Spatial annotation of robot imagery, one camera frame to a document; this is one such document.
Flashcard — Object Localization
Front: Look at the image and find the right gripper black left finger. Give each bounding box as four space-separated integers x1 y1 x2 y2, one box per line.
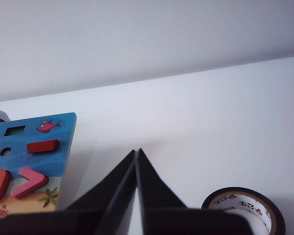
63 149 138 235

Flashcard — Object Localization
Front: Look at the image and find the wooden shape puzzle board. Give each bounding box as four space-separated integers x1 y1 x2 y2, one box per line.
0 112 77 216

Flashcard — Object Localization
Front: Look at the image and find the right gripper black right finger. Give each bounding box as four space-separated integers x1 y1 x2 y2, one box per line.
136 148 189 235

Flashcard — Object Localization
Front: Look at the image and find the pink greater-than sign piece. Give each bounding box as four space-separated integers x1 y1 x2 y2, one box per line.
11 166 49 199

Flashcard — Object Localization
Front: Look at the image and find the grey tape roll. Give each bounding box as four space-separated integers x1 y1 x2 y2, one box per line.
0 109 10 123

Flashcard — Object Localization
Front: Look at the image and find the red minus sign piece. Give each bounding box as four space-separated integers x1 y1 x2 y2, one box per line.
26 139 60 154

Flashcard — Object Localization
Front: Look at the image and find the orange number ten piece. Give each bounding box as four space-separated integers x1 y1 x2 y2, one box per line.
0 167 12 205

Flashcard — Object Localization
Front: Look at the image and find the black tape roll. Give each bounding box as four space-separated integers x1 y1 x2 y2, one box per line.
201 187 286 235

